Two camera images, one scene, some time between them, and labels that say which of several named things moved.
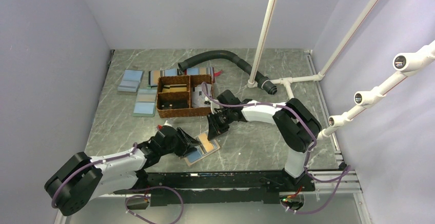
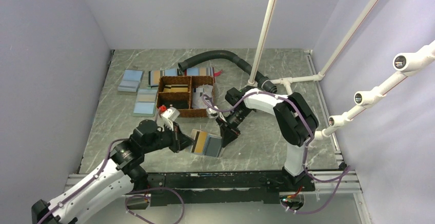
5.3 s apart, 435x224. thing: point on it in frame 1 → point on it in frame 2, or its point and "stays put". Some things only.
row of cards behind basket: x=153 y=75 stays put
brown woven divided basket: x=183 y=96 stays put
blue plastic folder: x=198 y=152 → x=212 y=145
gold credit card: x=203 y=139 stays put
